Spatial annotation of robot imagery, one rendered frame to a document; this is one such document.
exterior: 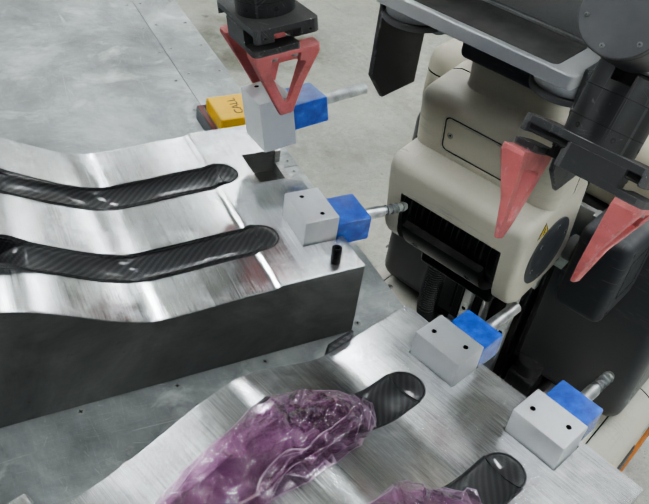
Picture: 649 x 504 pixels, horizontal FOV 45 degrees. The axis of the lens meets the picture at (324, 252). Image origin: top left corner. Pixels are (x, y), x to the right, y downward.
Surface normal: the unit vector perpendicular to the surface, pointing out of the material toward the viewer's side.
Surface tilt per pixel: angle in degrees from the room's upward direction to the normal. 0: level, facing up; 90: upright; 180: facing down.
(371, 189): 0
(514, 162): 85
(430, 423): 0
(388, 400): 2
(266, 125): 82
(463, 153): 98
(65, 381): 90
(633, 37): 63
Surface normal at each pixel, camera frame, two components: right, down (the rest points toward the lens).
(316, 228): 0.44, 0.62
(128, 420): 0.11, -0.76
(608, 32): -0.55, 0.04
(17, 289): 0.41, -0.78
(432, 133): -0.68, 0.52
